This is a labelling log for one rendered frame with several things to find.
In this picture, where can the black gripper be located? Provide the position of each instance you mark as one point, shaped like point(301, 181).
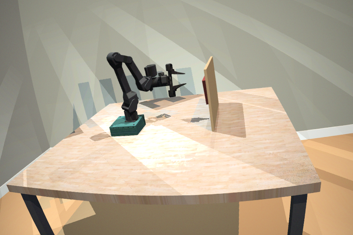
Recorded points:
point(172, 90)

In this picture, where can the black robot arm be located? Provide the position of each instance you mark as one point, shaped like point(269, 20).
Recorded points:
point(143, 83)

